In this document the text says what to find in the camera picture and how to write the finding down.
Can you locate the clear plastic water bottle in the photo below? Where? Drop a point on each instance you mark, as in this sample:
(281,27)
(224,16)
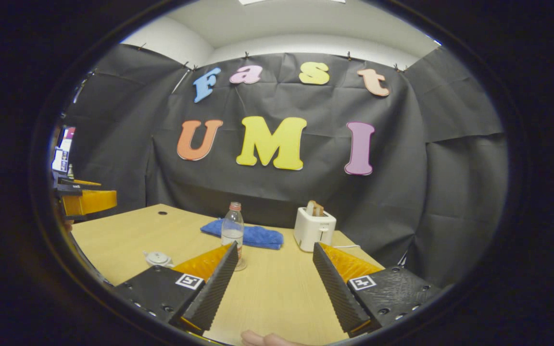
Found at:
(232,228)

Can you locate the computer monitor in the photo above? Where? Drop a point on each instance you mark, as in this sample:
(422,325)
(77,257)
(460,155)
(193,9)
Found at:
(63,151)

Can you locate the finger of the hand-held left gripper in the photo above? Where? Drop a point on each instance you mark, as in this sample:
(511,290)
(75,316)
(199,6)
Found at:
(89,202)
(80,182)

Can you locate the blue towel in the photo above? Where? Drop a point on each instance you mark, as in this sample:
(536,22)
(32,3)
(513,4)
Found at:
(258,236)

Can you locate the black backdrop cloth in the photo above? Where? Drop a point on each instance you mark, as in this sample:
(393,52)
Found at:
(402,202)

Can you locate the white toaster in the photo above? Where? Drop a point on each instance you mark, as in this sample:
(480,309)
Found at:
(313,230)

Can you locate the white floral teacup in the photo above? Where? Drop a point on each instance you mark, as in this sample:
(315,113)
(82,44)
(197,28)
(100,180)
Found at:
(148,262)

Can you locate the brown bread slice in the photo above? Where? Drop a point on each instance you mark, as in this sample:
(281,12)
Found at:
(319,210)

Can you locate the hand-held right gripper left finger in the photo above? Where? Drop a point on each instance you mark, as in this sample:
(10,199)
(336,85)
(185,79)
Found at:
(212,288)

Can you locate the round brown coaster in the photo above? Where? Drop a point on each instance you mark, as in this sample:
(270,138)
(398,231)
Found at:
(242,266)

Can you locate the pale bread slice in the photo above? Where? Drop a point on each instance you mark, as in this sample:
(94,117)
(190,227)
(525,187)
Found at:
(310,208)

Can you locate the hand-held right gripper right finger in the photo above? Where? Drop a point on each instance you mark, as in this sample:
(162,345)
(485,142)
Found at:
(337,288)

